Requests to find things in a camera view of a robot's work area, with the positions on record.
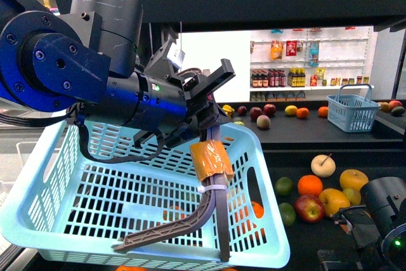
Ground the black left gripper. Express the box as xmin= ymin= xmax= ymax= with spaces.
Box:
xmin=133 ymin=37 xmax=235 ymax=148

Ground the yellow lemon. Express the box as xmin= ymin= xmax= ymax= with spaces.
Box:
xmin=285 ymin=105 xmax=298 ymax=117

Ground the light teal plastic basket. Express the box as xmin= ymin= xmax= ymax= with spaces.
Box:
xmin=1 ymin=122 xmax=291 ymax=270

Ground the grey basket handle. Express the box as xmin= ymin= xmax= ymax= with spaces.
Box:
xmin=114 ymin=126 xmax=233 ymax=262

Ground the dark red apple shelf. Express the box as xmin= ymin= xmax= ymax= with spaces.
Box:
xmin=249 ymin=107 xmax=263 ymax=122

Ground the orange beside lemon on shelf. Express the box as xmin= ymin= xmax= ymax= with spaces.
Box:
xmin=296 ymin=107 xmax=310 ymax=119

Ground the orange far shelf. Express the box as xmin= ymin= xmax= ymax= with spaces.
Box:
xmin=318 ymin=106 xmax=329 ymax=118

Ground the peach green red fruit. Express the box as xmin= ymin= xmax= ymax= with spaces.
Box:
xmin=256 ymin=115 xmax=271 ymax=130

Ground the large orange fruit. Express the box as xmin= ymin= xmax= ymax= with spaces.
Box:
xmin=251 ymin=201 xmax=265 ymax=219

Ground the green lime upper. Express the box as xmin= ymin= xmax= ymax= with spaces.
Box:
xmin=275 ymin=176 xmax=293 ymax=197

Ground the green lime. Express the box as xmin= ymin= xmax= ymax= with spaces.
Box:
xmin=275 ymin=176 xmax=293 ymax=197
xmin=278 ymin=202 xmax=296 ymax=227

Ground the green lime lower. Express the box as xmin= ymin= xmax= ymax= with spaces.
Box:
xmin=278 ymin=202 xmax=296 ymax=227

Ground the orange fruit right cluster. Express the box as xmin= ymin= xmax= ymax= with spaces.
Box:
xmin=298 ymin=175 xmax=324 ymax=197

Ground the white apple back right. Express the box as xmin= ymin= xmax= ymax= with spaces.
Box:
xmin=311 ymin=154 xmax=336 ymax=178

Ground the red yellow apple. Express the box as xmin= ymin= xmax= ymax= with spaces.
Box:
xmin=294 ymin=195 xmax=325 ymax=223

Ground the small blue plastic basket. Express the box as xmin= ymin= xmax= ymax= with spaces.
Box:
xmin=327 ymin=84 xmax=380 ymax=133

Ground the yellow pear lower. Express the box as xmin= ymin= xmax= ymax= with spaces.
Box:
xmin=318 ymin=188 xmax=350 ymax=217

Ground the yellow pear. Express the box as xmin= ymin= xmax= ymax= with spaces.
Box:
xmin=339 ymin=169 xmax=369 ymax=191
xmin=318 ymin=188 xmax=350 ymax=217

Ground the yellow pear upper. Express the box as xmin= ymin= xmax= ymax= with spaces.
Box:
xmin=339 ymin=169 xmax=369 ymax=191

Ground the yellow green small fruit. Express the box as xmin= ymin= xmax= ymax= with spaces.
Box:
xmin=343 ymin=188 xmax=362 ymax=206

